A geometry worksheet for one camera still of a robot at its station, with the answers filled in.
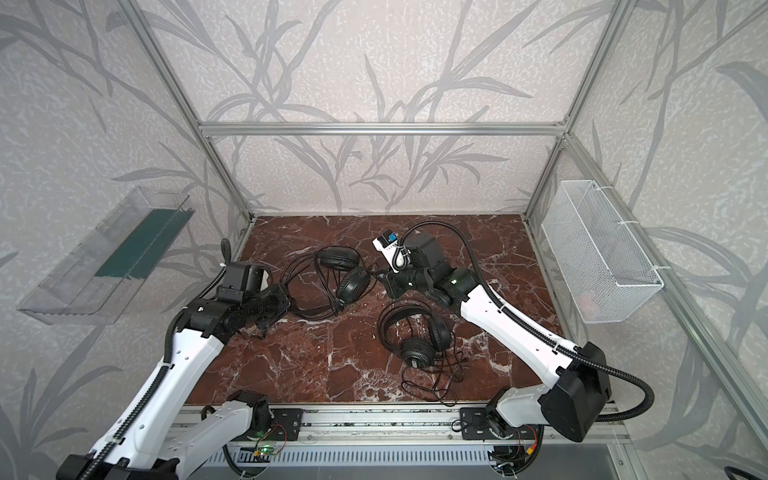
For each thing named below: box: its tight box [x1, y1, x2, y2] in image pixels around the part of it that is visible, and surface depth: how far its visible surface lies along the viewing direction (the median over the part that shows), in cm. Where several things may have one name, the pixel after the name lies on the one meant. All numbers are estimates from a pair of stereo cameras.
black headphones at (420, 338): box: [378, 300, 466, 406], surface depth 84 cm
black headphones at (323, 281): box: [280, 246, 378, 319], surface depth 76 cm
